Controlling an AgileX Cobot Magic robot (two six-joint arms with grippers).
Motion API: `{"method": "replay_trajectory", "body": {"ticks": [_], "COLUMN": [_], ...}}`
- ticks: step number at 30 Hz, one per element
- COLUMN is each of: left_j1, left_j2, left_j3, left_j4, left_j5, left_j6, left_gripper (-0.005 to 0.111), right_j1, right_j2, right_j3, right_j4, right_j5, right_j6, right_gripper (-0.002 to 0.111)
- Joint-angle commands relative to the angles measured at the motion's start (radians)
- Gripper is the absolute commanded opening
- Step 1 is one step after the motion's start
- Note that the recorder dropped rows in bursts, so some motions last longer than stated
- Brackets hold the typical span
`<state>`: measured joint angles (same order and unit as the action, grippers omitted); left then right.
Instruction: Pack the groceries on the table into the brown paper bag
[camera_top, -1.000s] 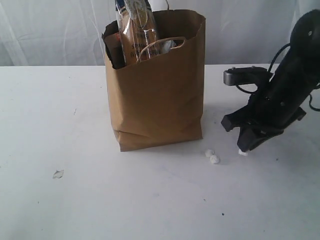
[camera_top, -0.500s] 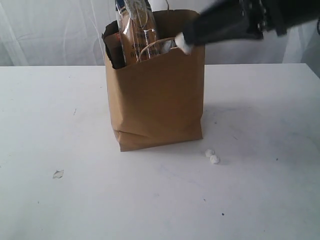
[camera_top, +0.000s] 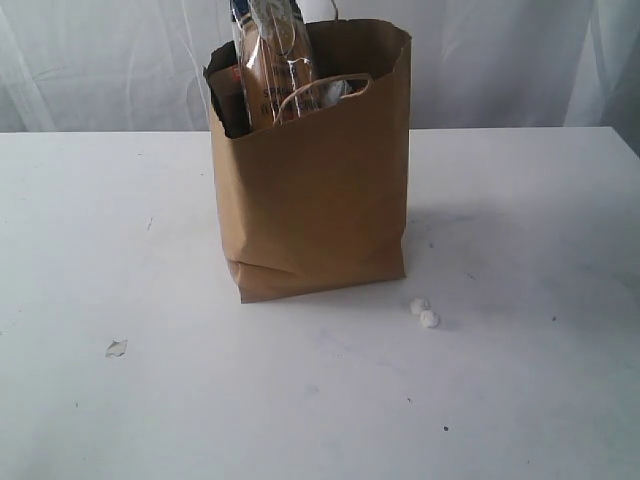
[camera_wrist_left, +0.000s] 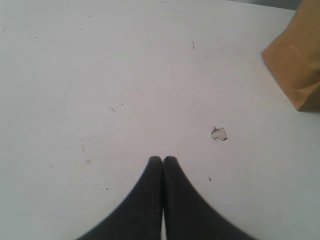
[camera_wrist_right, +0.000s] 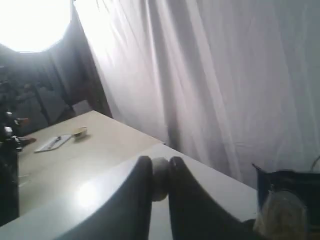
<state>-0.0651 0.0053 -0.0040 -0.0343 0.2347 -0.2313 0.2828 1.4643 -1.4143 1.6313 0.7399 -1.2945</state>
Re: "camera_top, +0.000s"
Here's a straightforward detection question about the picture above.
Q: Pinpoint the brown paper shopping bag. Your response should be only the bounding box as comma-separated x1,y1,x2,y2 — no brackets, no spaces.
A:
203,18,412,303

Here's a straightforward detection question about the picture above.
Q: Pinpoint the small white blue salt pack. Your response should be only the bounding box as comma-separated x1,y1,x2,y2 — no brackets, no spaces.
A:
319,80,353,108

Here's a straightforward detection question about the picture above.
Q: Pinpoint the spaghetti packet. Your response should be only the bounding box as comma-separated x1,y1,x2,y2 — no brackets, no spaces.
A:
229,0,321,131

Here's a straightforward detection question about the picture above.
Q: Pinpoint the brown pouch with orange label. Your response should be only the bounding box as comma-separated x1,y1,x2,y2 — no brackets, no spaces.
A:
205,65,250,138

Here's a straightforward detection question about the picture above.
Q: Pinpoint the white paper scrap lower middle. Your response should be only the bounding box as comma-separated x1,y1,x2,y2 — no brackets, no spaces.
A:
419,309,441,329

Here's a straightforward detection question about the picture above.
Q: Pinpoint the small clear plastic scrap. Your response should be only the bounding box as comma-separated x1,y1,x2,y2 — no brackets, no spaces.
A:
105,339,128,358

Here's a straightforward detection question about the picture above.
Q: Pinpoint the white curtain backdrop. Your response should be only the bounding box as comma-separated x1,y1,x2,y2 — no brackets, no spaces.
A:
1,1,639,136

